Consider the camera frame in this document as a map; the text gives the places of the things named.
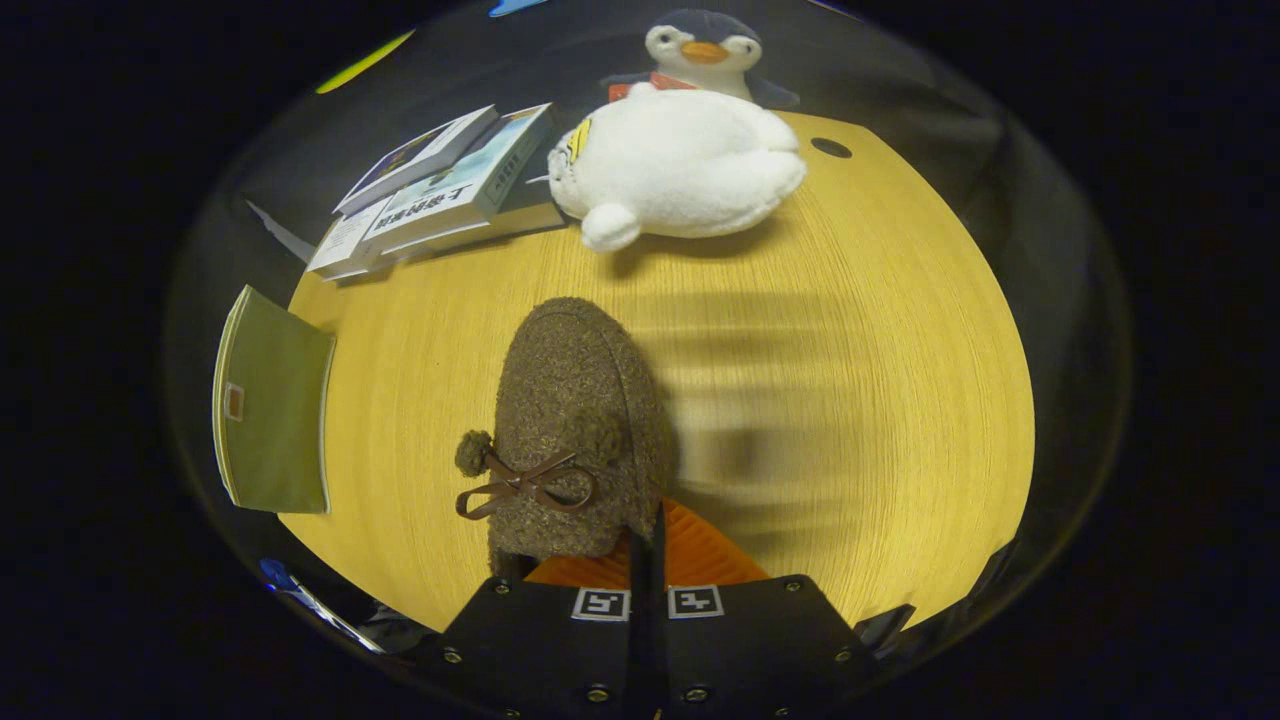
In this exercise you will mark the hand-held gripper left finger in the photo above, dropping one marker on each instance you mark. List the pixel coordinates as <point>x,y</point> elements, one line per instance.
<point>540,650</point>

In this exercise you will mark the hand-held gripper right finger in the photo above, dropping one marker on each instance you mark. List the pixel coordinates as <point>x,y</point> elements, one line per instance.
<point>760,650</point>

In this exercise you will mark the brown fuzzy shoe with bow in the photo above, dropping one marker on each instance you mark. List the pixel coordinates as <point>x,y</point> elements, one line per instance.
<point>580,390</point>

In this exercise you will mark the pale green fabric storage box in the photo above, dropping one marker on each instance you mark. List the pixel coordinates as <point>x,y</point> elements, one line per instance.
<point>275,400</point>

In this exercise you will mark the blue and white packet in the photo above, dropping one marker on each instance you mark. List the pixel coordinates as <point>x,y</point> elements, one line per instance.
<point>310,600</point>

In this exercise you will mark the book with pale sky cover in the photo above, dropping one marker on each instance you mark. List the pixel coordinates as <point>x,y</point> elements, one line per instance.
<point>470,190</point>

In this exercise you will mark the white duck plush toy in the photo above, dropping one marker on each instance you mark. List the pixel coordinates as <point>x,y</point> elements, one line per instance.
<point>690,160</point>

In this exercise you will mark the book with dark blue cover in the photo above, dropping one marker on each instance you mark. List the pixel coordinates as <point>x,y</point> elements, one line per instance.
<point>420,155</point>

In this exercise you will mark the grey penguin plush toy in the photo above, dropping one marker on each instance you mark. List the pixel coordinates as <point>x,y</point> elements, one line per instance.
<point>700,50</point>

